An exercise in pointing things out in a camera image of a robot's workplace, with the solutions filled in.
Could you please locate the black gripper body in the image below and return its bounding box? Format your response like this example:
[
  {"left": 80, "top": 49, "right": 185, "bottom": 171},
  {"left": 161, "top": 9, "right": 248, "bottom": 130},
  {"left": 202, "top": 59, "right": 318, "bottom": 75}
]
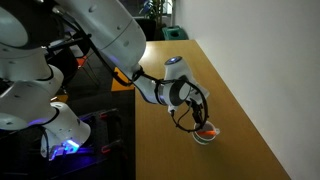
[{"left": 189, "top": 99, "right": 204, "bottom": 117}]

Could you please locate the orange sharpie highlighter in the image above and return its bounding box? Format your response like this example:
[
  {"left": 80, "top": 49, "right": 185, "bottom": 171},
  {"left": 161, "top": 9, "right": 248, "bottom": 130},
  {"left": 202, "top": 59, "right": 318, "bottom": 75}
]
[{"left": 197, "top": 130, "right": 218, "bottom": 137}]

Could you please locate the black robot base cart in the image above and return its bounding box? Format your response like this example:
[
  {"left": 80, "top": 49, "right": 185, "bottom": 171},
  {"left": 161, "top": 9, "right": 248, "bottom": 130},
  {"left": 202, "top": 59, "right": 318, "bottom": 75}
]
[{"left": 0, "top": 108, "right": 136, "bottom": 180}]

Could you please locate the white cup with green band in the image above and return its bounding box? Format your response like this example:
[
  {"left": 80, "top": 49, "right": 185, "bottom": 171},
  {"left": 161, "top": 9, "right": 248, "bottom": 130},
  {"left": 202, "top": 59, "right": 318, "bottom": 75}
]
[{"left": 192, "top": 120, "right": 221, "bottom": 146}]

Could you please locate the orange chair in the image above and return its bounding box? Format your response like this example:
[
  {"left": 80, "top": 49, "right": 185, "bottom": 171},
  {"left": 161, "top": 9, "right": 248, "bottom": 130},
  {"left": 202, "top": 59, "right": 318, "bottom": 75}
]
[{"left": 110, "top": 66, "right": 136, "bottom": 92}]

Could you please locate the green potted plant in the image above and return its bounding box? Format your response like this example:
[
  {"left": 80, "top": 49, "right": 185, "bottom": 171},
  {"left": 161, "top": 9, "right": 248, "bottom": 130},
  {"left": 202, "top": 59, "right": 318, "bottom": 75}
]
[{"left": 139, "top": 0, "right": 173, "bottom": 28}]

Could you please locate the black tripod stand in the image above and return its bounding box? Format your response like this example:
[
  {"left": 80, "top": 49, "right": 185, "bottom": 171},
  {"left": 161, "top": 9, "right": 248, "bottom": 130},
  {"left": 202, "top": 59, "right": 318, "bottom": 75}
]
[{"left": 41, "top": 31, "right": 101, "bottom": 88}]

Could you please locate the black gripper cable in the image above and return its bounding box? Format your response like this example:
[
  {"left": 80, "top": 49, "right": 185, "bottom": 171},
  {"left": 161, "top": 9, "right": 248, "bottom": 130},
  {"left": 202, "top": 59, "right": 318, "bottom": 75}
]
[{"left": 131, "top": 66, "right": 210, "bottom": 133}]

